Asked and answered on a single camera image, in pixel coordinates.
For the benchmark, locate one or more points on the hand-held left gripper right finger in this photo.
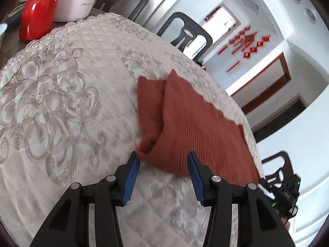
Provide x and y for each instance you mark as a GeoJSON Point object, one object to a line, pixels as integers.
{"type": "Point", "coordinates": [196, 182]}

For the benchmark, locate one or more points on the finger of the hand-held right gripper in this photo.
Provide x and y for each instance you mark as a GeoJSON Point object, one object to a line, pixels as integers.
{"type": "Point", "coordinates": [265, 190]}

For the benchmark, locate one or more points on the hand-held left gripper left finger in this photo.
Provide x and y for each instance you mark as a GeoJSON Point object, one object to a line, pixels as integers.
{"type": "Point", "coordinates": [129, 180]}

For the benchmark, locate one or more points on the rust red knitted sweater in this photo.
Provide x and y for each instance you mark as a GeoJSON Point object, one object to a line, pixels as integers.
{"type": "Point", "coordinates": [195, 126]}

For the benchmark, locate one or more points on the dark open doorway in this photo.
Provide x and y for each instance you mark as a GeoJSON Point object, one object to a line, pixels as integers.
{"type": "Point", "coordinates": [280, 119]}

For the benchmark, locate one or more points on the beige quilted table cover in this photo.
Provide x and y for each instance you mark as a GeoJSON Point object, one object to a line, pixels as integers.
{"type": "Point", "coordinates": [64, 95]}

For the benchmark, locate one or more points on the brown framed door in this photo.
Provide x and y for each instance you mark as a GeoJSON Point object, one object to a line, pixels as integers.
{"type": "Point", "coordinates": [264, 82]}

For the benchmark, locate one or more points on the red canister with metal lid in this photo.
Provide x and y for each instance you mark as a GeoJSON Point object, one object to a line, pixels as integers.
{"type": "Point", "coordinates": [38, 15]}

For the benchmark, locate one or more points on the white electric kettle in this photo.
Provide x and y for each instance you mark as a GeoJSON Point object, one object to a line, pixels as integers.
{"type": "Point", "coordinates": [74, 0]}

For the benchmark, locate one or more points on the red knot wall hanging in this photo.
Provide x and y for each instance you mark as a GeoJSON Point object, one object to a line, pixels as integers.
{"type": "Point", "coordinates": [248, 38]}
{"type": "Point", "coordinates": [231, 42]}
{"type": "Point", "coordinates": [253, 52]}

